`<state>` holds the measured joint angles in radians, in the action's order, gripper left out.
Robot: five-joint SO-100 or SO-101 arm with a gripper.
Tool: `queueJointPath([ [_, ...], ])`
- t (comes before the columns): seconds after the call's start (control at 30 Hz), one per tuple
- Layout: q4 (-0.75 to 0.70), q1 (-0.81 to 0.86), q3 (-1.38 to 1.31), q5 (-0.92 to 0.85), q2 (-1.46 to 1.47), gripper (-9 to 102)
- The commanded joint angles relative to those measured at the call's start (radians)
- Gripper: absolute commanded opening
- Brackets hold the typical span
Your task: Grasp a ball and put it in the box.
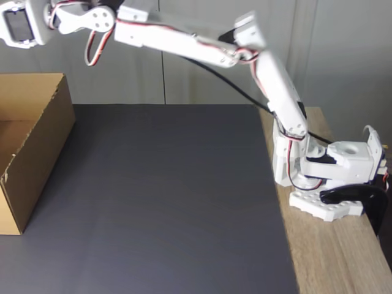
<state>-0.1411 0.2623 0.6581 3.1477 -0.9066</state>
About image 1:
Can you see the dark grey table mat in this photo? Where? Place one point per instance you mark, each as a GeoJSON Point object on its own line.
{"type": "Point", "coordinates": [153, 199]}

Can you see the black table clamp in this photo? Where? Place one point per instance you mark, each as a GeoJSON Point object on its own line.
{"type": "Point", "coordinates": [373, 208]}

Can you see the brown cardboard box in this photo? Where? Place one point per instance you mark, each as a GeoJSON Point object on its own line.
{"type": "Point", "coordinates": [46, 137]}

